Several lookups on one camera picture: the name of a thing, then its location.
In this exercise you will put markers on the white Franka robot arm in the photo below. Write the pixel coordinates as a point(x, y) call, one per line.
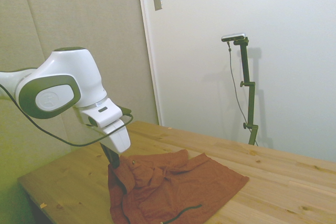
point(65, 64)

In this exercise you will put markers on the rust red shorts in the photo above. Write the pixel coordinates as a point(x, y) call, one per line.
point(183, 190)

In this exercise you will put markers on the grey camera on stand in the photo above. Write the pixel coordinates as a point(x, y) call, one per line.
point(233, 36)

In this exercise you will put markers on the dark jointed camera stand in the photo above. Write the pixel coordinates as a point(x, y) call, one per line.
point(252, 103)

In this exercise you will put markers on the small tan scrap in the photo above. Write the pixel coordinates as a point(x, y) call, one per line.
point(42, 204)

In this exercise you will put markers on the white door trim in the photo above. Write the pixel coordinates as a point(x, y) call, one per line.
point(149, 51)

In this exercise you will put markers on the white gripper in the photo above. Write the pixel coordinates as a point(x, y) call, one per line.
point(118, 137)

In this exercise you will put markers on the grey wall plate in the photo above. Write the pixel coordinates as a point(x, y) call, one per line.
point(157, 1)

